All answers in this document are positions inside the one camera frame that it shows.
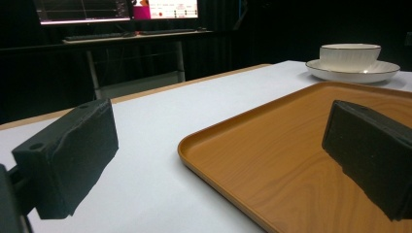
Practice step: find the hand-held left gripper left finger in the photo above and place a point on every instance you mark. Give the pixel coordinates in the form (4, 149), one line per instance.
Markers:
(73, 155)

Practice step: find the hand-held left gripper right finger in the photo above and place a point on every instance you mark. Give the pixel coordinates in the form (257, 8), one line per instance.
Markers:
(372, 152)

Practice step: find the white plate with dark rim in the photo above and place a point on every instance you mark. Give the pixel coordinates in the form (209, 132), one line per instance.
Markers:
(353, 75)

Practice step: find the brown wooden tray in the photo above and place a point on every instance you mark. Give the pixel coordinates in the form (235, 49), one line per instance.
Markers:
(281, 161)

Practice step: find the white ribbed bowl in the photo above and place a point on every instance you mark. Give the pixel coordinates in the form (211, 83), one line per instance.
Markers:
(348, 56)

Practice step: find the desk with metal legs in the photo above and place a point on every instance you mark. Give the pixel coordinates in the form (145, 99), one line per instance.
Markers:
(136, 64)

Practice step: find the black keyboard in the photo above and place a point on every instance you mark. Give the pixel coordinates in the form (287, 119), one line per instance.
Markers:
(168, 31)
(94, 36)

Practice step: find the dark computer monitor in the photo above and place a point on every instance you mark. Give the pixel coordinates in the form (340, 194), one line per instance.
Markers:
(82, 11)

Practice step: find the bright computer monitor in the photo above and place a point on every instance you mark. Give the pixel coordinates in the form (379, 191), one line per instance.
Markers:
(168, 9)

